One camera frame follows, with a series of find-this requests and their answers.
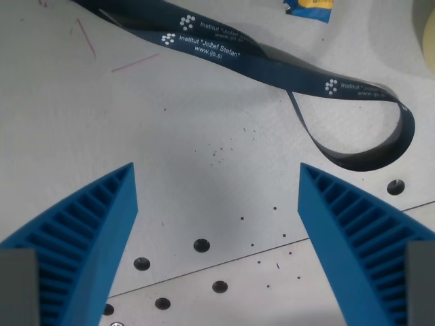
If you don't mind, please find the blue and yellow bag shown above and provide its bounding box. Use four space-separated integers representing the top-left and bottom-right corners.
283 0 335 24

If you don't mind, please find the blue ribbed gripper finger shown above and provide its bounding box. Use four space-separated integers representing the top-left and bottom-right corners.
0 162 139 326
297 162 435 326

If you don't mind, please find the pale yellow round object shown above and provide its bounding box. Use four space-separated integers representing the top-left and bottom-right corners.
411 0 435 74

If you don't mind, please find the dark blue printed lanyard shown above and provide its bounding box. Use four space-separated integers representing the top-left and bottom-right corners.
70 0 416 171

